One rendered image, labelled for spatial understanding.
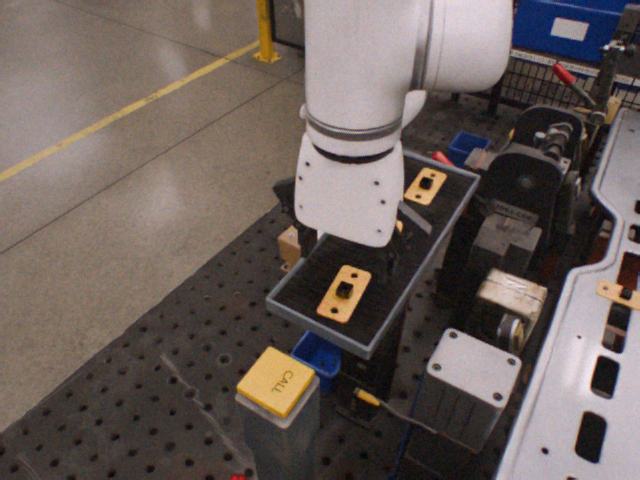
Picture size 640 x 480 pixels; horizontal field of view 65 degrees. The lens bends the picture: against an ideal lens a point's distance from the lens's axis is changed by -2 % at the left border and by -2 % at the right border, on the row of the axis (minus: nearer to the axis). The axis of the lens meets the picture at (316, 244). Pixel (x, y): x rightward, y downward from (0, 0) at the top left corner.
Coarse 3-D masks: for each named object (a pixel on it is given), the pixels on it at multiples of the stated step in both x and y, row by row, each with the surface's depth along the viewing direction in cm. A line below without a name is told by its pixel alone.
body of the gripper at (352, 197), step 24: (312, 144) 45; (312, 168) 47; (336, 168) 45; (360, 168) 44; (384, 168) 44; (312, 192) 49; (336, 192) 47; (360, 192) 46; (384, 192) 45; (312, 216) 51; (336, 216) 49; (360, 216) 48; (384, 216) 47; (360, 240) 50; (384, 240) 49
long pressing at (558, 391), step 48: (624, 144) 113; (624, 192) 101; (624, 240) 91; (576, 288) 83; (576, 336) 76; (528, 384) 70; (576, 384) 70; (624, 384) 70; (528, 432) 65; (576, 432) 65; (624, 432) 65
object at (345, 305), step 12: (336, 276) 63; (348, 276) 63; (360, 276) 63; (336, 288) 61; (348, 288) 61; (360, 288) 61; (324, 300) 60; (336, 300) 60; (348, 300) 60; (324, 312) 59; (348, 312) 59
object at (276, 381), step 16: (272, 352) 55; (256, 368) 54; (272, 368) 54; (288, 368) 54; (304, 368) 54; (240, 384) 52; (256, 384) 52; (272, 384) 52; (288, 384) 52; (304, 384) 53; (256, 400) 52; (272, 400) 51; (288, 400) 51
